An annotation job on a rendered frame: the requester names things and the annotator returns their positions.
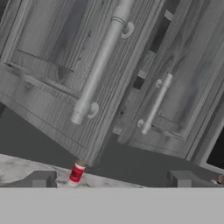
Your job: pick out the grey wooden cabinet door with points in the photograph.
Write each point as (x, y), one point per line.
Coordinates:
(52, 73)
(180, 87)

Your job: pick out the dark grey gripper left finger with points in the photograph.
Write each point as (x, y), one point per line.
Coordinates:
(40, 178)

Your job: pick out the red and white can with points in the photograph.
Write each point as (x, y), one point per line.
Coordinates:
(76, 174)

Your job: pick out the small brown and white object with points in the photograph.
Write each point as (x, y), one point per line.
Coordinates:
(220, 178)

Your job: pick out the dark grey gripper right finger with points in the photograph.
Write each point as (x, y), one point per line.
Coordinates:
(182, 178)

